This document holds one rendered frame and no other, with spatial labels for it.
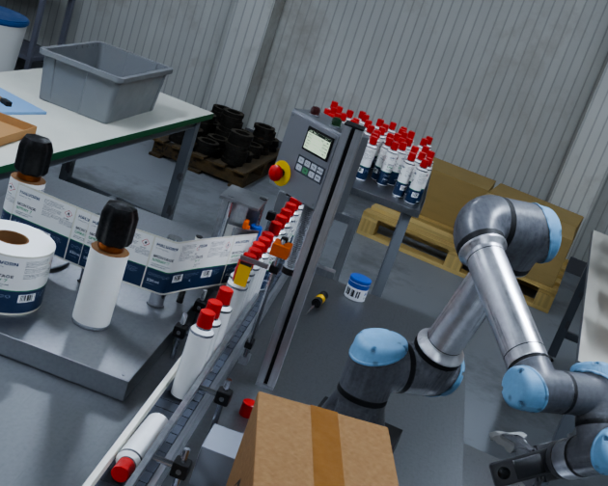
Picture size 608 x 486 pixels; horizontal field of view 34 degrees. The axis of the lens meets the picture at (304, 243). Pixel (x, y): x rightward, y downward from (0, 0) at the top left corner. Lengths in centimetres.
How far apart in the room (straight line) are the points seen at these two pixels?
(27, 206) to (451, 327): 110
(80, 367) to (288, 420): 64
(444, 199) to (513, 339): 530
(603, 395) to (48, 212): 141
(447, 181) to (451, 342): 490
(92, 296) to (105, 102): 210
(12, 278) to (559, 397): 119
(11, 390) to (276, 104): 611
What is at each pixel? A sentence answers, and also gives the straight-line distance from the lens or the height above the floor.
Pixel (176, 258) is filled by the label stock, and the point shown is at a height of 102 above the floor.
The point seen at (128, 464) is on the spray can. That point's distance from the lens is 180.
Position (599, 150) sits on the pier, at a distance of 737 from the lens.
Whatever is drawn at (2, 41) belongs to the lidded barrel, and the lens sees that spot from 690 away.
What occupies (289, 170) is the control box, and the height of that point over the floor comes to 134.
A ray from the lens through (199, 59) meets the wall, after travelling 823.
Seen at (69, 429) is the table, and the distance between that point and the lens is 203.
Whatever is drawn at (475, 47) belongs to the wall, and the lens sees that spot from 763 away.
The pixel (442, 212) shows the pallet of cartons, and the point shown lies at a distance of 705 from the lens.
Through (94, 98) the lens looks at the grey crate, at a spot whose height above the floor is 89.
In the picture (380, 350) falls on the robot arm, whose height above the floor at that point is 110.
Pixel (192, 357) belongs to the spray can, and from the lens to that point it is 207.
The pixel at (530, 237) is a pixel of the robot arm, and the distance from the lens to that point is 198.
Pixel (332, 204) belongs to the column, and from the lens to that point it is 221.
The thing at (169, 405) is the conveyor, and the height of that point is 88.
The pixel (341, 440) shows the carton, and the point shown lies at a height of 112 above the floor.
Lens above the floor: 190
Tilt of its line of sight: 18 degrees down
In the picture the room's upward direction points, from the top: 19 degrees clockwise
